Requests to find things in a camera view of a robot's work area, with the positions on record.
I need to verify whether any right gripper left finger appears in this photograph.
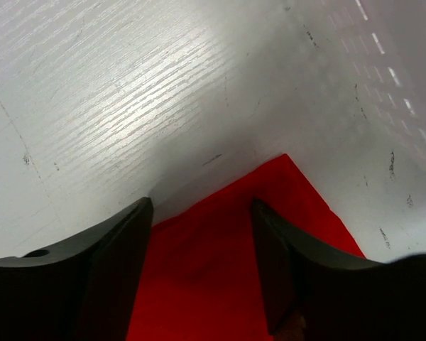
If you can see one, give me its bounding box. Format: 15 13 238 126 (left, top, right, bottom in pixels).
0 197 153 340

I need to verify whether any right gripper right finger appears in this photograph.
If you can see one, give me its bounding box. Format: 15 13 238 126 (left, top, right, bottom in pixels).
251 199 426 340

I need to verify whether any red t shirt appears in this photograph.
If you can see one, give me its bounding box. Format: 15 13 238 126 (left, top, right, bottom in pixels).
127 154 362 340

